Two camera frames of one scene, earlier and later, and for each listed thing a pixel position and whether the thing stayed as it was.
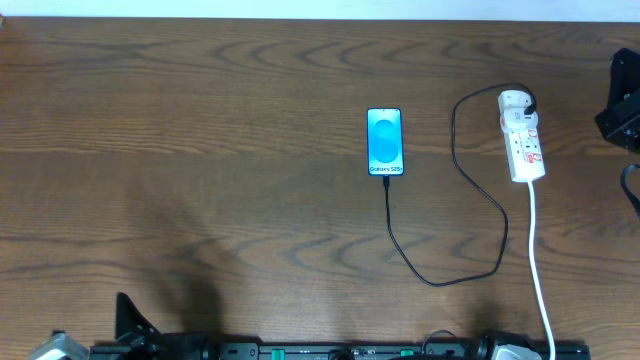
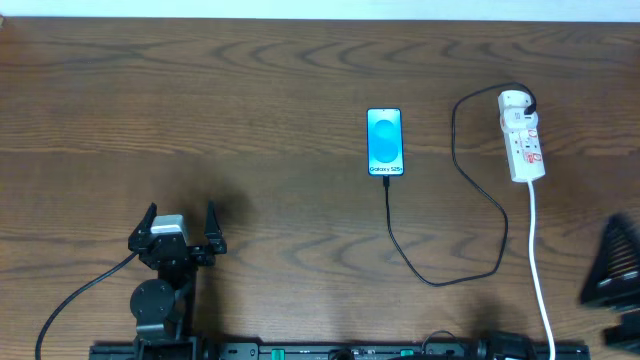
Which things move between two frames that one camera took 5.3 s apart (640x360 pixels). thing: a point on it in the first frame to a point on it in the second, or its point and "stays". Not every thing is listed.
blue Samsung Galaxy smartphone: [385, 145] stays
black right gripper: [618, 118] to [611, 282]
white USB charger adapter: [511, 108] stays
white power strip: [523, 145] stays
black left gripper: [132, 338] to [176, 249]
